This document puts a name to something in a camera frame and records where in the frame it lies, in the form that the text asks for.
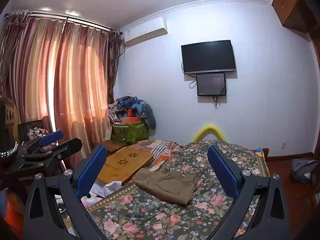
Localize olive green pants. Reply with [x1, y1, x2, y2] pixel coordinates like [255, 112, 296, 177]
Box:
[133, 168, 196, 206]

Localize wooden lap desk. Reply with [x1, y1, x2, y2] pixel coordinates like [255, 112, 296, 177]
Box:
[98, 147, 153, 184]

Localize green storage box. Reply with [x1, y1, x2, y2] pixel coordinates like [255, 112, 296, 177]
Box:
[111, 121, 149, 145]

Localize floral green bedspread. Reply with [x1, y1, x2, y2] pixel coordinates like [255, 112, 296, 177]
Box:
[89, 140, 267, 239]

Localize striped patchwork sheet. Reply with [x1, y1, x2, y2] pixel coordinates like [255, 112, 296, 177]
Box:
[131, 139, 181, 166]

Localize pink striped curtain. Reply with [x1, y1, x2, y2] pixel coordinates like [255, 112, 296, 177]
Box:
[0, 9, 123, 170]

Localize grey backpack on floor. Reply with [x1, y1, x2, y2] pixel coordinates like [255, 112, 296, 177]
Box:
[291, 159, 319, 185]

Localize pile of blue clothes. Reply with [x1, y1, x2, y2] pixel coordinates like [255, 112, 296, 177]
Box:
[109, 95, 156, 129]

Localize white air conditioner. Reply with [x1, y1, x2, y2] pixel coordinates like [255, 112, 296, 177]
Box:
[123, 17, 168, 47]

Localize wooden wardrobe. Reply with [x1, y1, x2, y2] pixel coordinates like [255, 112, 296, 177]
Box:
[272, 0, 317, 34]

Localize small black wall monitor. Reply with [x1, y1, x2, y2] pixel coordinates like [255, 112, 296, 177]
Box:
[196, 73, 226, 96]

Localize black wall television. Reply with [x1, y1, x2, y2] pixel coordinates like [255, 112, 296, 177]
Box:
[181, 40, 236, 74]

